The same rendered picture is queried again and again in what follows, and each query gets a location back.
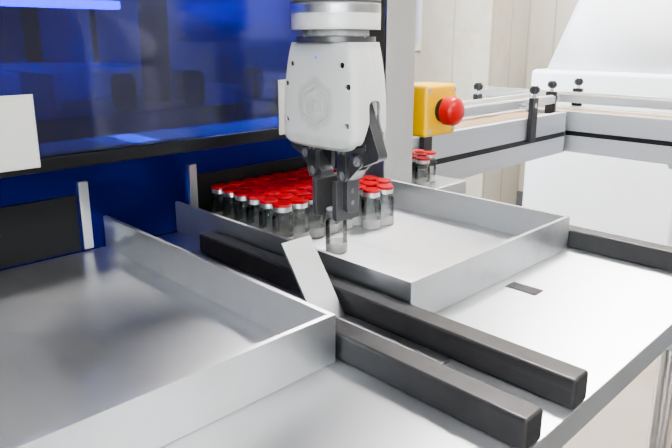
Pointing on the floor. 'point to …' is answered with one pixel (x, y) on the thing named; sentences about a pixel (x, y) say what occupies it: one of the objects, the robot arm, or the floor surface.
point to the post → (399, 61)
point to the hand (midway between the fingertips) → (336, 196)
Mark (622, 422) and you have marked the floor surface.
